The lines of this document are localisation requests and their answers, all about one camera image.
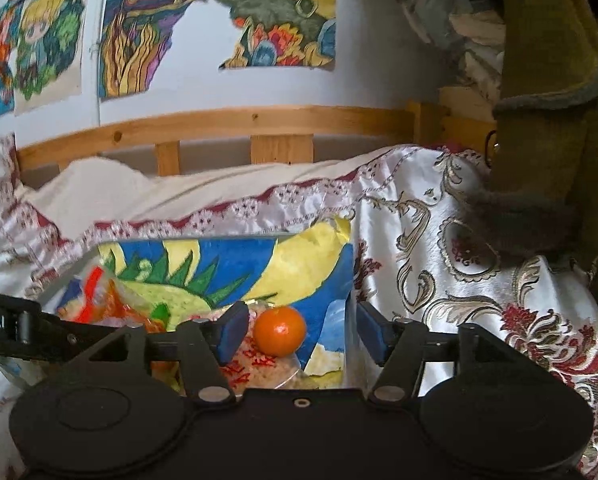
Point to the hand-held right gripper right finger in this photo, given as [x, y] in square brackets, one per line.
[371, 332]

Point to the cream bed sheet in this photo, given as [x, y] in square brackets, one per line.
[179, 195]

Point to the grey box with painted lining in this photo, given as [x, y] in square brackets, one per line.
[204, 265]

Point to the orange-red snack bag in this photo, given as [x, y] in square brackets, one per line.
[109, 300]

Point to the orange tangerine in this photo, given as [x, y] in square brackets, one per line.
[279, 332]

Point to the wooden bed frame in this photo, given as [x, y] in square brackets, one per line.
[229, 122]

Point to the blond cartoon child wall poster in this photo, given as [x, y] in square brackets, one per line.
[49, 45]

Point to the patterned hanging clothes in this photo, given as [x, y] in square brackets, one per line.
[454, 35]

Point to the swirling sun wall poster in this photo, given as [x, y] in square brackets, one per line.
[144, 25]

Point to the white wall pipe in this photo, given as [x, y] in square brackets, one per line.
[99, 35]

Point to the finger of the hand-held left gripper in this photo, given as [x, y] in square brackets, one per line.
[74, 331]

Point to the floral satin blanket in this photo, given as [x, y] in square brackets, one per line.
[479, 285]

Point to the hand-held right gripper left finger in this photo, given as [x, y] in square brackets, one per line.
[231, 332]

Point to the clear red-print rice cracker packet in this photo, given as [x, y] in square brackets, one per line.
[259, 367]

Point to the colourful landscape wall poster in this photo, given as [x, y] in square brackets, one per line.
[279, 15]

